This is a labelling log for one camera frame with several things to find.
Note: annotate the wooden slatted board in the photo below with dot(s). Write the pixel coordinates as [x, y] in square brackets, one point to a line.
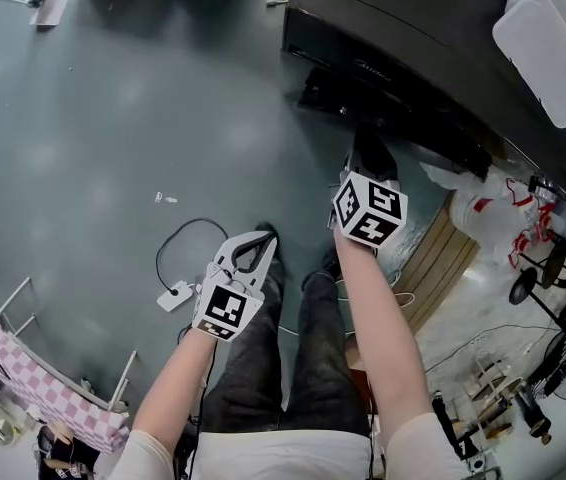
[438, 268]

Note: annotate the person's right black shoe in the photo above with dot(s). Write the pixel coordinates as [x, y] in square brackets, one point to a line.
[324, 268]

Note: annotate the dark washing machine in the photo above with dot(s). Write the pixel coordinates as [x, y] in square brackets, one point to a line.
[428, 23]

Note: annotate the pink checkered cloth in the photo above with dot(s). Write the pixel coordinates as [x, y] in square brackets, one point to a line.
[48, 393]

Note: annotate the white power strip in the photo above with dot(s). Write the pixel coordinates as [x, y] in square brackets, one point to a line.
[175, 295]

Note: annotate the person's leg dark jeans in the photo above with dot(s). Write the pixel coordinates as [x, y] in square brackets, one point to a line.
[328, 358]
[253, 358]

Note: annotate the person's left black shoe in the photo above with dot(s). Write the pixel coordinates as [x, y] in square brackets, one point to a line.
[266, 228]

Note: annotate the black standing fan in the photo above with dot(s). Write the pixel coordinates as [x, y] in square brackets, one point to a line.
[563, 318]

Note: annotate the person's right leg dark jeans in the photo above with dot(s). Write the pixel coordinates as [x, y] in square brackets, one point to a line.
[328, 358]

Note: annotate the white metal rack frame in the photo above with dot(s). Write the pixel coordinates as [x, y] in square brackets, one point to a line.
[123, 378]

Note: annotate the person's left leg dark jeans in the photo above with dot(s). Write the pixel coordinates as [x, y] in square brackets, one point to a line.
[253, 358]

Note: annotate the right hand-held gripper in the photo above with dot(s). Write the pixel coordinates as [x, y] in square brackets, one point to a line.
[370, 208]

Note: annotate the person's black shoe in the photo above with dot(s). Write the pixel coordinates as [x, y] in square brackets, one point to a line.
[324, 268]
[266, 228]

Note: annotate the person's right forearm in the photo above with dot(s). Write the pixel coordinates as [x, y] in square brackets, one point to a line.
[383, 338]

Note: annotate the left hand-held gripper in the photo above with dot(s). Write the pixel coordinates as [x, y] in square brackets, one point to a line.
[225, 308]

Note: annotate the person's white shirt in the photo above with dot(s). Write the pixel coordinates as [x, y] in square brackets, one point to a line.
[283, 455]

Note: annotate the small white floor litter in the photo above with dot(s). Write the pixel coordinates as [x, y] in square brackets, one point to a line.
[165, 198]

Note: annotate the white wall plug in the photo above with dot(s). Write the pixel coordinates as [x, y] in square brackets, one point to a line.
[275, 2]

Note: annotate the person's left forearm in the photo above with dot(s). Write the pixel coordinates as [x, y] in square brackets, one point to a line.
[175, 388]

